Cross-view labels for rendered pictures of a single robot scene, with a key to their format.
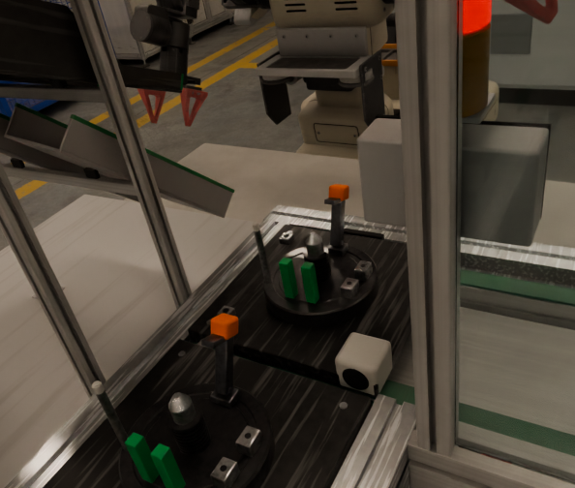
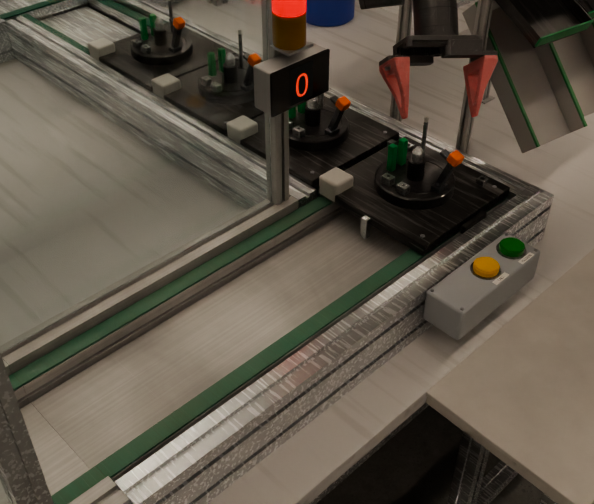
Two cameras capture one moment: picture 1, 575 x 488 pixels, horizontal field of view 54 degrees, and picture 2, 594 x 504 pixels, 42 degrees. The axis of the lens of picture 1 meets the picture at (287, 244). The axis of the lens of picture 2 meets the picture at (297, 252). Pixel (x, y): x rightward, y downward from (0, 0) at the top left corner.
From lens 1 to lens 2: 136 cm
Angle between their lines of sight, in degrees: 77
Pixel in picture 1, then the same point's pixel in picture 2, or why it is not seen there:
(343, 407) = (310, 171)
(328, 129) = not seen: outside the picture
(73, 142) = (469, 14)
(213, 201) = (520, 134)
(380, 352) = (329, 180)
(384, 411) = (304, 188)
